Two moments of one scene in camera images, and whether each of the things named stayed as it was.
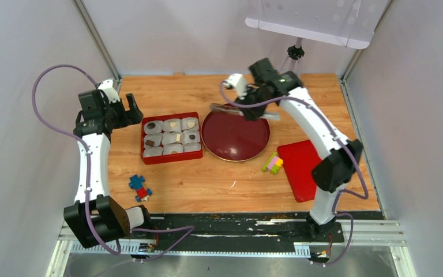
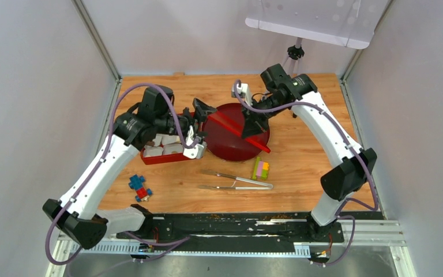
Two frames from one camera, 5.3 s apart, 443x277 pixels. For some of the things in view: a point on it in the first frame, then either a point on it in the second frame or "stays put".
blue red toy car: x=136 y=182 stays put
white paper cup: x=153 y=151 stays put
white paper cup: x=171 y=147 stays put
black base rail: x=256 y=229 stays put
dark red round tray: x=231 y=137 stays put
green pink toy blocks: x=273 y=164 → x=261 y=169
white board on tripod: x=348 y=23 stays put
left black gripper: x=130 y=117 → x=202 y=110
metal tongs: x=263 y=114 → x=267 y=187
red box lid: x=299 y=158 → x=228 y=122
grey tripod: x=295 y=52 stays put
